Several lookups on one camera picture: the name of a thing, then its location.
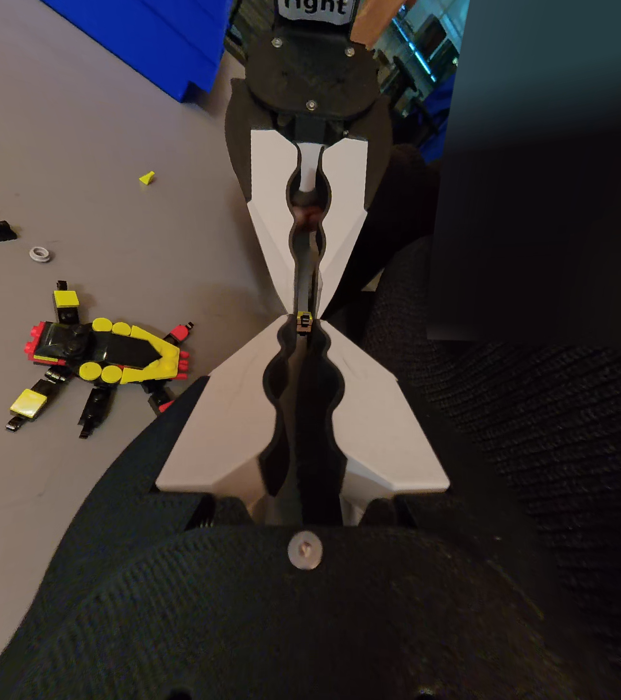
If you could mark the black yellow red lego model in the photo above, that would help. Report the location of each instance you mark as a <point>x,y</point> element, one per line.
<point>124,355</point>

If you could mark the small black yellow lego piece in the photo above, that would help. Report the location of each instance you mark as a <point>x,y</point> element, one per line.
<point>305,317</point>

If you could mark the tiny yellow lego wedge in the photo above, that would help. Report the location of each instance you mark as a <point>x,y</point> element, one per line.
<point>148,179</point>

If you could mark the blue plastic bin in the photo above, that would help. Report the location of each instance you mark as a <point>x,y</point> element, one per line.
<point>152,38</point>

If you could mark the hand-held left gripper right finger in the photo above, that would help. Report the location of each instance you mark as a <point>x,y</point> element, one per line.
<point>387,437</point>

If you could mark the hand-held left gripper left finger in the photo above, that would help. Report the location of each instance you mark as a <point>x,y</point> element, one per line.
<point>223,432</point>

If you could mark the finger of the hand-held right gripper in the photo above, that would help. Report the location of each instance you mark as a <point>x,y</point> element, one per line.
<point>349,197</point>
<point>269,197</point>

